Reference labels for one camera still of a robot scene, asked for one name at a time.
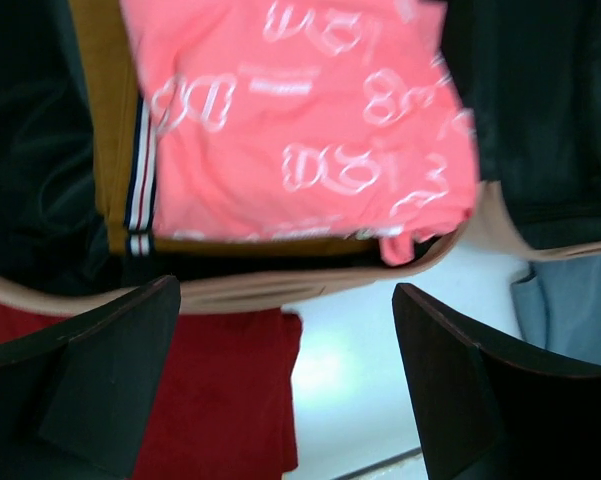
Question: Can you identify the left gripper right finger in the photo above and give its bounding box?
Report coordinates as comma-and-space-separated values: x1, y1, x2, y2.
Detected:
392, 284, 601, 479

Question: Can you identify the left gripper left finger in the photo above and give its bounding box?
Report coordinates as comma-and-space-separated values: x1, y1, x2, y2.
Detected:
0, 276, 181, 479

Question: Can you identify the mustard brown garment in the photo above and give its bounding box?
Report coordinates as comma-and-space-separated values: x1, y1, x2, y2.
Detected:
69, 0, 378, 258

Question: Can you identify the coral pink patterned garment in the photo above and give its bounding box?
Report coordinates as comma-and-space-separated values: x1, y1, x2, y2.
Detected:
120, 1, 478, 266

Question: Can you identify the grey blue folded garment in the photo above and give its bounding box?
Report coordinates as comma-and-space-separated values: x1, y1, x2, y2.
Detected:
510, 255, 601, 365

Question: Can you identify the dark red folded garment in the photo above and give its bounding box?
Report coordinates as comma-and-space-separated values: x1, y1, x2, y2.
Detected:
0, 294, 304, 480

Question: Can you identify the pink open suitcase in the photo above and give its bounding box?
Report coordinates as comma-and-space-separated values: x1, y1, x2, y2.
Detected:
0, 1, 601, 316

